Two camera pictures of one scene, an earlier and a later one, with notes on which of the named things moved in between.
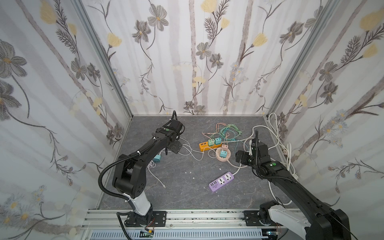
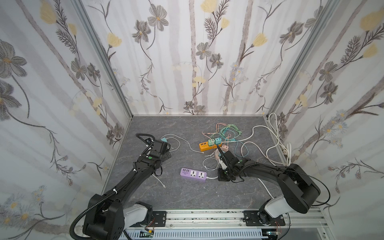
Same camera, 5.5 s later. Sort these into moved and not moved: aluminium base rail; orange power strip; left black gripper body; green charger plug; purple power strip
Moved: purple power strip; left black gripper body
Not moved: aluminium base rail; green charger plug; orange power strip
